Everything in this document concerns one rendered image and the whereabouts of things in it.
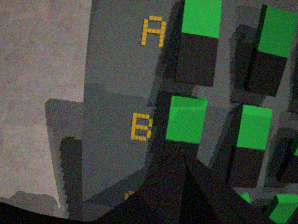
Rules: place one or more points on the grey switch panel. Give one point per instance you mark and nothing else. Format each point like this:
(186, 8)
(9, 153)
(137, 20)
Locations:
(217, 79)

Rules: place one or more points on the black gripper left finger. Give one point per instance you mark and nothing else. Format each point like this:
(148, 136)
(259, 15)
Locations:
(158, 201)

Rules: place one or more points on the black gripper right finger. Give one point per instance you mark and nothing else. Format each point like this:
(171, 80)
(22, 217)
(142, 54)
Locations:
(206, 199)

